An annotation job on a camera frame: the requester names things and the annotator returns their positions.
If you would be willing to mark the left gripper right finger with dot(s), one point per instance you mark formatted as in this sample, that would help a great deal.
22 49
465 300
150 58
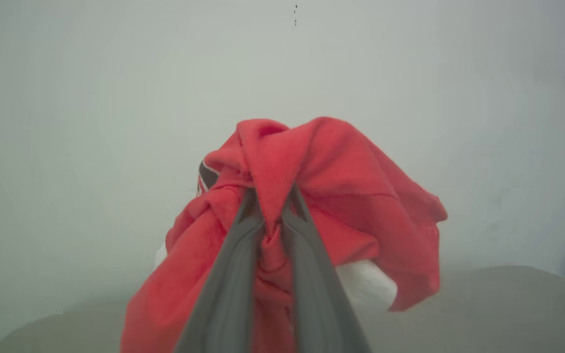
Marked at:
317 304

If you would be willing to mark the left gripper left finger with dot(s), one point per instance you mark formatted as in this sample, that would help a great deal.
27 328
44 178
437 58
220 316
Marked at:
223 304

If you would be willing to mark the red basketball jersey white sleeves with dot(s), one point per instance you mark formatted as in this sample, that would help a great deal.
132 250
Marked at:
351 186

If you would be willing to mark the grey fabric sofa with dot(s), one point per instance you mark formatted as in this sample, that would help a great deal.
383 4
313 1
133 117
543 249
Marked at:
483 314

